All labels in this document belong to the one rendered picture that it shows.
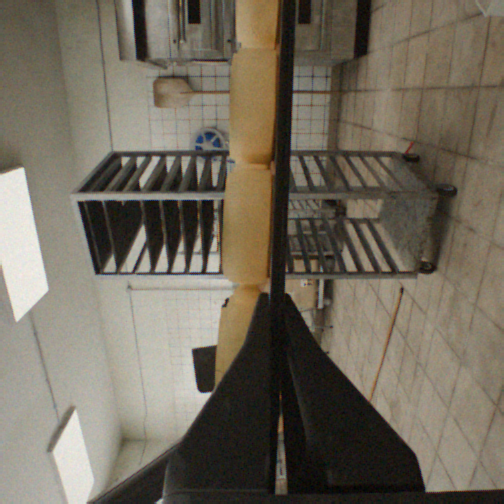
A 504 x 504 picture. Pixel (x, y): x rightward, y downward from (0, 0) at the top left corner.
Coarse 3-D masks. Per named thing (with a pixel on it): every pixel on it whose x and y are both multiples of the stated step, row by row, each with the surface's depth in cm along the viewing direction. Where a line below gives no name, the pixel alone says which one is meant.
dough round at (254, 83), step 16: (240, 48) 16; (240, 64) 15; (256, 64) 15; (272, 64) 15; (240, 80) 15; (256, 80) 15; (272, 80) 15; (240, 96) 15; (256, 96) 15; (272, 96) 15; (240, 112) 15; (256, 112) 15; (272, 112) 15; (240, 128) 16; (256, 128) 16; (272, 128) 16; (240, 144) 16; (256, 144) 16; (272, 144) 17; (240, 160) 17; (256, 160) 17; (272, 160) 18
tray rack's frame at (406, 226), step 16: (112, 160) 231; (400, 160) 218; (96, 176) 202; (400, 176) 218; (416, 176) 197; (80, 208) 182; (384, 208) 244; (400, 208) 218; (416, 208) 197; (432, 208) 182; (80, 224) 185; (384, 224) 245; (400, 224) 219; (416, 224) 197; (400, 240) 219; (416, 240) 197; (400, 256) 219; (416, 256) 197; (96, 272) 202; (416, 272) 202
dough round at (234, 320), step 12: (228, 312) 16; (240, 312) 16; (252, 312) 16; (228, 324) 15; (240, 324) 15; (228, 336) 15; (240, 336) 15; (228, 348) 15; (216, 360) 15; (228, 360) 15; (216, 372) 15; (216, 384) 15
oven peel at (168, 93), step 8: (160, 80) 415; (168, 80) 414; (176, 80) 413; (184, 80) 412; (160, 88) 418; (168, 88) 417; (176, 88) 416; (184, 88) 415; (160, 96) 421; (168, 96) 420; (176, 96) 419; (184, 96) 418; (192, 96) 417; (160, 104) 424; (168, 104) 423; (176, 104) 422; (184, 104) 421
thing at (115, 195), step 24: (72, 192) 179; (96, 192) 179; (120, 192) 178; (144, 192) 178; (168, 192) 178; (192, 192) 178; (216, 192) 178; (312, 192) 179; (336, 192) 179; (360, 192) 179; (384, 192) 179; (408, 192) 179; (432, 192) 180
